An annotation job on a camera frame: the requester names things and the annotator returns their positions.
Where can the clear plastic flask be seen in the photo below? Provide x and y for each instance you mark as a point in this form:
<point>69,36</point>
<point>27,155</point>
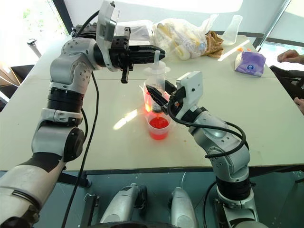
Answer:
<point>231,33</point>

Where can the dark rounded robot torso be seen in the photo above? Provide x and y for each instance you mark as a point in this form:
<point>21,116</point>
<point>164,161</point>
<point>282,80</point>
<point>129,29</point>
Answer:
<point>133,224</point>

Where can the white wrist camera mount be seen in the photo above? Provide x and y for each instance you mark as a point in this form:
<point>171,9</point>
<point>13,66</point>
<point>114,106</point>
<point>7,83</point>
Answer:
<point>107,26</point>
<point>191,90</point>

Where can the silver robot leg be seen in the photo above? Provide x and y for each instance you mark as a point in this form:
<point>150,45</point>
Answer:
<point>181,209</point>
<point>123,204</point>

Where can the crumpled brown paper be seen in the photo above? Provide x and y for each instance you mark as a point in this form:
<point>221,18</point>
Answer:
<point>215,44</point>

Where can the black metal bracket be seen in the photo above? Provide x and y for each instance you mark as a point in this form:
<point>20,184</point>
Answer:
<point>90,209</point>

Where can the bystander bare hand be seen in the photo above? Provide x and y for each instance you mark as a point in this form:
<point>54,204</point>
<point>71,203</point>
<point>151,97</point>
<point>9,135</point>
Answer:
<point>288,55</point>
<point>299,103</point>

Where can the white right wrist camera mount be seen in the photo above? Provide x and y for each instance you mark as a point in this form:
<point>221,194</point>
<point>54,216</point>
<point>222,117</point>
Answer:
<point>191,90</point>

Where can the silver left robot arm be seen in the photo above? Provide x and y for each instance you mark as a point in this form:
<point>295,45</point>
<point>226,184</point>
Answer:
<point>59,71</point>

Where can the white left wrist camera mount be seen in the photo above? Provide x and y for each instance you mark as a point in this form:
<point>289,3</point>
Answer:
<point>107,26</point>

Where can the clear cup of red liquid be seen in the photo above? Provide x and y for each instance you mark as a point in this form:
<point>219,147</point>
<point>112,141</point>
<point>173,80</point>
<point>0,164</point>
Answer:
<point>159,129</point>

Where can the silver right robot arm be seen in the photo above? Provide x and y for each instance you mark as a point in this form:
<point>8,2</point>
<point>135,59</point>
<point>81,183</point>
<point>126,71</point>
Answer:
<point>225,137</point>

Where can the purple tissue pack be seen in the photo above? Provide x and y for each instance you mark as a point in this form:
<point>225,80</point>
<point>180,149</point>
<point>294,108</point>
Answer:
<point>250,64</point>

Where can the clear plastic measuring cup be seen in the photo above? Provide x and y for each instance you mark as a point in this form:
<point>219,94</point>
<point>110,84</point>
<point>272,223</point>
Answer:
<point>147,99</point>

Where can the white plastic bag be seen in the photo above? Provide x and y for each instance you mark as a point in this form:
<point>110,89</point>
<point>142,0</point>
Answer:
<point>183,38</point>

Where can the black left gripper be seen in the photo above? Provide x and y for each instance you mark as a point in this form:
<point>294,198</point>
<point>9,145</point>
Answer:
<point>120,51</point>

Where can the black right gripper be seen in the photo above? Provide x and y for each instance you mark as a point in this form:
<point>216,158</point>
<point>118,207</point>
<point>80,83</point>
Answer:
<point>175,102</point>

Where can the small orange pieces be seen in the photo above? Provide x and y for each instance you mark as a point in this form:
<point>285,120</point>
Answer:
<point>240,49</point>

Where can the dark metal post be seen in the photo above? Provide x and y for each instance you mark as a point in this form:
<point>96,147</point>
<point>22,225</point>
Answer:
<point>34,47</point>

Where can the clear plastic syringe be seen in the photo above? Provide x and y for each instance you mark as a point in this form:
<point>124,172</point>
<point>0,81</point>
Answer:
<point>156,76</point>

